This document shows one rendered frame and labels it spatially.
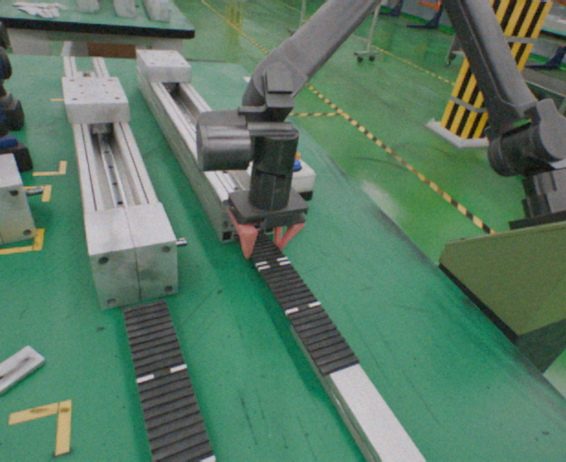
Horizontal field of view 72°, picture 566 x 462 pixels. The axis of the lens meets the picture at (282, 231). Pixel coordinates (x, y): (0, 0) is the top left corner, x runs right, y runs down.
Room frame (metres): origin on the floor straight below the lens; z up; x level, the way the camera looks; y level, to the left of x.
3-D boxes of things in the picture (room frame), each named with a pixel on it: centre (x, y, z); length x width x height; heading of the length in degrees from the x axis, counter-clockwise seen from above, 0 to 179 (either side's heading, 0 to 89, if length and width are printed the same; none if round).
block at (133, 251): (0.40, 0.19, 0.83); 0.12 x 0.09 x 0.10; 121
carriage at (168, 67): (1.08, 0.39, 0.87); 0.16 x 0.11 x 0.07; 31
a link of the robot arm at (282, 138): (0.47, 0.03, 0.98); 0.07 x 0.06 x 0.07; 114
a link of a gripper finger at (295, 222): (0.48, 0.02, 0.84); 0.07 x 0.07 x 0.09; 31
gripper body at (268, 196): (0.47, 0.03, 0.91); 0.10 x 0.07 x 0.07; 121
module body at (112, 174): (0.77, 0.42, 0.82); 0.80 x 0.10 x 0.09; 31
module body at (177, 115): (0.87, 0.26, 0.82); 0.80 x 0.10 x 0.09; 31
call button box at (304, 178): (0.69, 0.01, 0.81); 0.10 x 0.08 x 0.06; 121
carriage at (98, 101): (0.77, 0.42, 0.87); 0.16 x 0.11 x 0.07; 31
